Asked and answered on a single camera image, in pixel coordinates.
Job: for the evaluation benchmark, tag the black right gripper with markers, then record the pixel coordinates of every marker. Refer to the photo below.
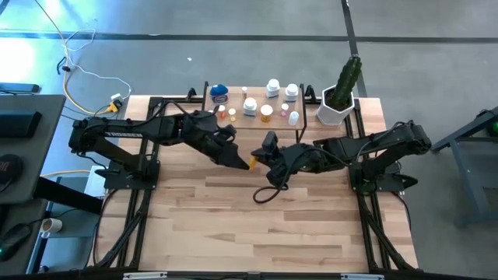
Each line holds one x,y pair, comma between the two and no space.
299,159

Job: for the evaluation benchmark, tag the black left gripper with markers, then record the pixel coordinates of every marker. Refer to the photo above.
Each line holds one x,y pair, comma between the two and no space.
206,132

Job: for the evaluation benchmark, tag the yellow vial white cap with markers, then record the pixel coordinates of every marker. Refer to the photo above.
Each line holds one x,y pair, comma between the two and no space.
253,162
232,114

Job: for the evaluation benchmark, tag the large amber pill bottle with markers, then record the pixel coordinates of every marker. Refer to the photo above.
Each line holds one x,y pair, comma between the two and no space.
266,113

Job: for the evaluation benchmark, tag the reddish pink vial white cap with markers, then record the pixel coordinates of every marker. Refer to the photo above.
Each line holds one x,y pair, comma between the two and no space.
222,112

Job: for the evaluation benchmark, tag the plain white slim bottle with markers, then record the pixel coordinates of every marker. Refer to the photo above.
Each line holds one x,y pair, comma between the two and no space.
293,118

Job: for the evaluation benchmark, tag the white melatonin bottle blue label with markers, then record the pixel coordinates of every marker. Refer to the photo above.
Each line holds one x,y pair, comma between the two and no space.
273,88
250,107
291,93

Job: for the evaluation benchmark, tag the small orange vial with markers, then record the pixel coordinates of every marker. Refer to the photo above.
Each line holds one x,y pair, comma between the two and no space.
244,93

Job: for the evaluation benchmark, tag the Tums bottle blue cap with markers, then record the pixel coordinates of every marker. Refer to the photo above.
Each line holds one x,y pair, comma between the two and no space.
219,93

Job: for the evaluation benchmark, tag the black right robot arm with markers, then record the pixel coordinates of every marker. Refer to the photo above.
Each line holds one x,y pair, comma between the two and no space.
389,144

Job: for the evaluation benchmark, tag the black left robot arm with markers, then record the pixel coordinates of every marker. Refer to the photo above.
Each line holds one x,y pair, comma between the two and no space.
124,134

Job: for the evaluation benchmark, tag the white planter pot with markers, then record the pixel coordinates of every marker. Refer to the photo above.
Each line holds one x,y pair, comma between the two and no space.
330,114

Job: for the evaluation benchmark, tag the green cactus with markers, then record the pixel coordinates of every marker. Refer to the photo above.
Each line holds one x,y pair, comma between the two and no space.
346,81

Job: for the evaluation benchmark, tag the yellow plug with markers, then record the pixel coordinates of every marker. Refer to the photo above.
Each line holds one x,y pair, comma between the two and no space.
113,107

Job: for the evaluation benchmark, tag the white power adapter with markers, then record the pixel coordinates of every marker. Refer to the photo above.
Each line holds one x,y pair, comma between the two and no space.
116,96

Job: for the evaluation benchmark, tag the white box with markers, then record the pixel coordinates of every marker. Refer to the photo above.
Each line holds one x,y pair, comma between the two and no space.
95,183

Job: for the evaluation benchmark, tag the black desk leg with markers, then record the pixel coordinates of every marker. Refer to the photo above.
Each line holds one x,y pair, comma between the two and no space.
66,194

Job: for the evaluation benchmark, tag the white paper cup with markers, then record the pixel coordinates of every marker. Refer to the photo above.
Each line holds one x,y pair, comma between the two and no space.
50,226

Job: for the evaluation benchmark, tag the grey desk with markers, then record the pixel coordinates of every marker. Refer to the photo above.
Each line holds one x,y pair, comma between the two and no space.
35,155

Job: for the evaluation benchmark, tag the black flat device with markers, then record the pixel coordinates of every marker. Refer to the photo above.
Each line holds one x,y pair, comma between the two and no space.
19,123

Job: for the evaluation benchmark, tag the round black object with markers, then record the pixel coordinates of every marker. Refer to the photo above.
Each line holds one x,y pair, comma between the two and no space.
9,169

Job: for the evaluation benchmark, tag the black computer mouse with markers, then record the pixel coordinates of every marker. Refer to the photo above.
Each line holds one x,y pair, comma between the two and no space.
13,239

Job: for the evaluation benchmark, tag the wooden shelf black frame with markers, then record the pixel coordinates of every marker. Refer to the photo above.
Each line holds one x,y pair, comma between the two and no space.
276,124

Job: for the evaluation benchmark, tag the black table frame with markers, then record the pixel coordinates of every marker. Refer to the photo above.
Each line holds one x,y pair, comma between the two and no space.
186,277

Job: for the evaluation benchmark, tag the silver bracket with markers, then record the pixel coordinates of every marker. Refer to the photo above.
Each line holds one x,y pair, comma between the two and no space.
362,277
144,275

